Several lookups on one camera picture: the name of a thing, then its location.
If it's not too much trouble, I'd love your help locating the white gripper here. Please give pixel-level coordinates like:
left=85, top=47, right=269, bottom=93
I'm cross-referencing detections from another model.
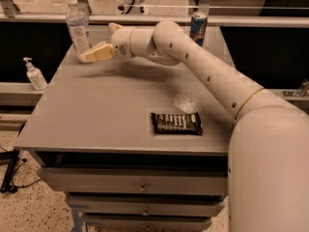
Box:
left=78, top=22, right=133, bottom=63

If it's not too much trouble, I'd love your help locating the clear plastic water bottle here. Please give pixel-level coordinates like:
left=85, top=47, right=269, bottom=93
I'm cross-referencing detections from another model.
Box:
left=66, top=0, right=93, bottom=55

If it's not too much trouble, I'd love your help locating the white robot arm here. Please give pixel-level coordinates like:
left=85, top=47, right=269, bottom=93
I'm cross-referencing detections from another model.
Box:
left=79, top=21, right=309, bottom=232

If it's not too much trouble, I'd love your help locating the white pump dispenser bottle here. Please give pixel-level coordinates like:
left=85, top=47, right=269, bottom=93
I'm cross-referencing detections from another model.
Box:
left=23, top=57, right=47, bottom=90

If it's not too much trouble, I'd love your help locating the blue redbull can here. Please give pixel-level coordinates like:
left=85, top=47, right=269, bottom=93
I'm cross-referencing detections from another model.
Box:
left=189, top=11, right=208, bottom=46

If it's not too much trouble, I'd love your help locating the grey drawer cabinet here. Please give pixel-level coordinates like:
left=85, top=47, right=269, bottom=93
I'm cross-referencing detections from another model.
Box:
left=14, top=24, right=245, bottom=232

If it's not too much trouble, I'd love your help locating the black snack bar wrapper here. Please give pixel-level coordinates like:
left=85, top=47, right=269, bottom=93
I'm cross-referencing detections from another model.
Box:
left=151, top=113, right=203, bottom=135

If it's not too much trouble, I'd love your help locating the top grey drawer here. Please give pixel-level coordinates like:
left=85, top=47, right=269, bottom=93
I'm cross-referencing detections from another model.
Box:
left=38, top=167, right=228, bottom=196

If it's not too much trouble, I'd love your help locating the grey drawer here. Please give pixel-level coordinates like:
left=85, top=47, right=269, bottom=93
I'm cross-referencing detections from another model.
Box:
left=67, top=195, right=224, bottom=217
left=38, top=167, right=228, bottom=196
left=84, top=215, right=211, bottom=231

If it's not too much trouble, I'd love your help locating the middle grey drawer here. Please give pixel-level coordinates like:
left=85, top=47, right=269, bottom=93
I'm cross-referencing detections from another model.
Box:
left=67, top=195, right=224, bottom=217

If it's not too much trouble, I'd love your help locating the bottom grey drawer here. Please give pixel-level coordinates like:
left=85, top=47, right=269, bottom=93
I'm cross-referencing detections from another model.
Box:
left=84, top=215, right=211, bottom=231

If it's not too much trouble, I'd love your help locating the metal railing frame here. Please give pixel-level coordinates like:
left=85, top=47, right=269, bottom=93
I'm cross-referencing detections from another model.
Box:
left=0, top=0, right=309, bottom=28

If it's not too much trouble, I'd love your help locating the black cable on floor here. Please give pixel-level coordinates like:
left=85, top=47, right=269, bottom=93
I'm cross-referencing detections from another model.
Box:
left=0, top=123, right=42, bottom=194

